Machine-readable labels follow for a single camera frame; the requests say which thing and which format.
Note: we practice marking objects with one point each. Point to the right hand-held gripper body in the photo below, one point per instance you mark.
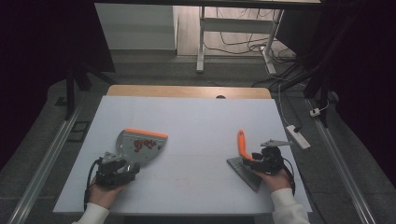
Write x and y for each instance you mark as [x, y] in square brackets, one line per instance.
[269, 160]

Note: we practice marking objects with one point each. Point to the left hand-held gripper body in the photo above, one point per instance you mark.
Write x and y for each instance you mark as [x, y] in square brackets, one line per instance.
[112, 174]

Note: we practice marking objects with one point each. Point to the grey dustpan orange edge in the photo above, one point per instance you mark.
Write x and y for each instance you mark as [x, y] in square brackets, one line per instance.
[143, 146]

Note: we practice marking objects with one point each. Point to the pile of red beans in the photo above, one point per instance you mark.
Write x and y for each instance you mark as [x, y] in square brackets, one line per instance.
[144, 145]

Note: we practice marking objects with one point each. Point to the person's right hand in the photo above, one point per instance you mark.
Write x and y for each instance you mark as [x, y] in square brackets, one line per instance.
[275, 180]

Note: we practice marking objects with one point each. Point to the person's left hand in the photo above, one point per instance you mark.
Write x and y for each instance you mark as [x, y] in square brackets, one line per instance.
[104, 196]

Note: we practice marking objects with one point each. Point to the white power strip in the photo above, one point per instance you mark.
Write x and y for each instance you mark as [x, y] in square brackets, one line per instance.
[298, 137]

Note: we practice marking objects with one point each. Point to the white table mat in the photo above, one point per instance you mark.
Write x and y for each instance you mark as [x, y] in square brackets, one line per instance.
[193, 124]

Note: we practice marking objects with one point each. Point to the white small adapter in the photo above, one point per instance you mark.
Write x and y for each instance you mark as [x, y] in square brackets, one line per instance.
[315, 112]

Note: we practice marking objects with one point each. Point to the black metal stand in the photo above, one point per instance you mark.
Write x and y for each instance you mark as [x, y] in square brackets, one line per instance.
[71, 93]
[317, 77]

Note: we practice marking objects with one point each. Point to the wooden table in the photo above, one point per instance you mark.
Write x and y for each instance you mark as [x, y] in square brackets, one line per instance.
[186, 91]

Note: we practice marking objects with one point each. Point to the white cabinet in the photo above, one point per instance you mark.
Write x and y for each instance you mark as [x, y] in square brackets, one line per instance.
[137, 26]

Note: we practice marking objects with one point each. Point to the black floor frame plate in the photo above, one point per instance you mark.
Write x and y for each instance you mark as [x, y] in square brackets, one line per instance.
[78, 131]

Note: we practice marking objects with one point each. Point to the aluminium rail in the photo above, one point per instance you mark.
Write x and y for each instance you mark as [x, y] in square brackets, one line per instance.
[342, 168]
[43, 168]

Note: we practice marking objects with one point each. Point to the white desk frame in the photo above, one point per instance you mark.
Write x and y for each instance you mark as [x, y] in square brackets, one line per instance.
[236, 25]

